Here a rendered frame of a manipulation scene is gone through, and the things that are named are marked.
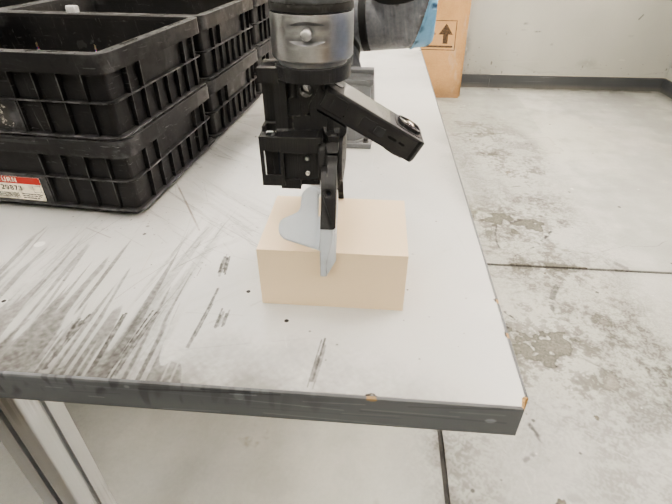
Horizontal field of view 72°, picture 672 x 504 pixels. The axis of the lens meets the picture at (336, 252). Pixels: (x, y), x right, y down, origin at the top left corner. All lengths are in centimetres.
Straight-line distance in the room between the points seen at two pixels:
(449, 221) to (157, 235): 42
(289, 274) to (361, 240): 9
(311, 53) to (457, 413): 35
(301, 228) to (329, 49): 17
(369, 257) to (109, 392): 29
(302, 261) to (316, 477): 78
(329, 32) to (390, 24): 55
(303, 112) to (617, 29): 396
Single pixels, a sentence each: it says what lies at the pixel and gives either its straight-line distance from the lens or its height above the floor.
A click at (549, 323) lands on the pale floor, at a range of 168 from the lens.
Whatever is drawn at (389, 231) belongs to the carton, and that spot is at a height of 78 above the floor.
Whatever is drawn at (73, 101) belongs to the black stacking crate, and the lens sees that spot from 71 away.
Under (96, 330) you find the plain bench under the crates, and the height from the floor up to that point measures 70.
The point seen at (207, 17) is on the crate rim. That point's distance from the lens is 95.
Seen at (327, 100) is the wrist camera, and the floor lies 92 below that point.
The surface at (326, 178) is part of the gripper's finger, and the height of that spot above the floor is 86.
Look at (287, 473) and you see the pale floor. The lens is 122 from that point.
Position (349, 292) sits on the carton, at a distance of 52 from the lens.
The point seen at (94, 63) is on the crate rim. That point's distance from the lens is 67.
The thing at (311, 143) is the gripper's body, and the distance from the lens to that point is 46.
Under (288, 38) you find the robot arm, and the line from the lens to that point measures 44.
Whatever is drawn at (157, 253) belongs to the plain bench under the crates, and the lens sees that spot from 66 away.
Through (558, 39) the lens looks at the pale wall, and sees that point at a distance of 421.
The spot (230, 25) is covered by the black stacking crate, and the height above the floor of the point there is 89.
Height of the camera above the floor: 105
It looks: 35 degrees down
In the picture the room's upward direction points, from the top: straight up
